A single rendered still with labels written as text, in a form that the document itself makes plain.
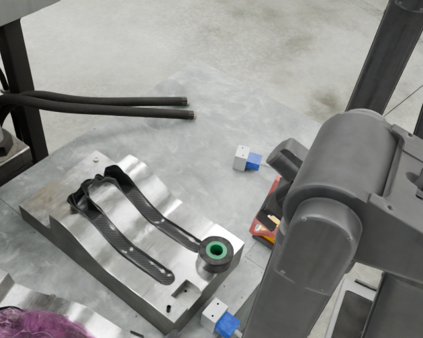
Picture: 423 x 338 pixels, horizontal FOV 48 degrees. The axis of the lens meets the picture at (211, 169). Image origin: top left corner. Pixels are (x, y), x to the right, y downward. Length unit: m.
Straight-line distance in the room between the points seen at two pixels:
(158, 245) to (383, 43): 0.67
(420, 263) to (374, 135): 0.08
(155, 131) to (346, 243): 1.26
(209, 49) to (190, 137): 1.93
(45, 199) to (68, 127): 1.49
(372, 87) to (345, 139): 0.45
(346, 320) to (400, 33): 0.50
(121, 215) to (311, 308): 0.80
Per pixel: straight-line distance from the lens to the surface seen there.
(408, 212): 0.28
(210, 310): 1.08
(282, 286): 0.38
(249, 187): 1.37
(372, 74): 0.74
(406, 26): 0.70
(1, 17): 1.47
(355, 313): 0.93
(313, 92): 3.15
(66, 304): 1.05
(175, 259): 1.09
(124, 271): 1.08
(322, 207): 0.27
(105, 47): 3.34
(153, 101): 1.54
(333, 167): 0.28
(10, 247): 1.26
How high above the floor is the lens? 1.81
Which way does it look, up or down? 47 degrees down
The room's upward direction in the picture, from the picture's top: 8 degrees clockwise
